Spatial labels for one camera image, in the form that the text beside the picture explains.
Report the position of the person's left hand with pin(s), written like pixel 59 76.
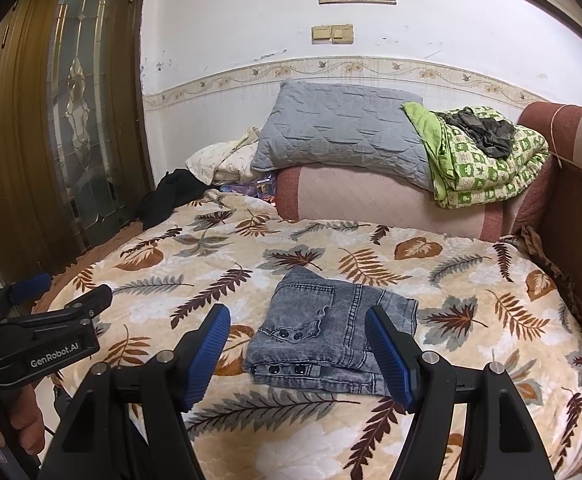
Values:
pixel 21 417

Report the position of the cream crumpled cloth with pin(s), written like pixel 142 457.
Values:
pixel 211 157

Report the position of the dark olive cloth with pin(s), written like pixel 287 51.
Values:
pixel 486 132

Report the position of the blue denim pants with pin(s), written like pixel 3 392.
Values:
pixel 321 330

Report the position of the grey quilted pillow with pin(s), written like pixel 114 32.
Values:
pixel 341 135

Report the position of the purple cloth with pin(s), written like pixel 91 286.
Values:
pixel 261 187

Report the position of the wooden door with glass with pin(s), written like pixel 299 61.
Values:
pixel 31 160

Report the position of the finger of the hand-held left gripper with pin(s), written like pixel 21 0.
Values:
pixel 86 300
pixel 28 287

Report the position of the leaf print blanket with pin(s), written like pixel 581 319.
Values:
pixel 221 270

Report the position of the green patterned folded quilt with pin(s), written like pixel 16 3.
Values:
pixel 471 180

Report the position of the beige wall switch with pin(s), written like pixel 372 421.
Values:
pixel 343 33
pixel 322 34

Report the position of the brown padded headboard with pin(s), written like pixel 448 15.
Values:
pixel 581 200

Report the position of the pink and brown cushion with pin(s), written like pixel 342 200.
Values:
pixel 381 200

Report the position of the black cloth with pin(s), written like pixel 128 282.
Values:
pixel 171 195

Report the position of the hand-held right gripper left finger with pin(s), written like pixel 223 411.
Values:
pixel 206 355

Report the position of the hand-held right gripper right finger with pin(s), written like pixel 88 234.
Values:
pixel 393 360

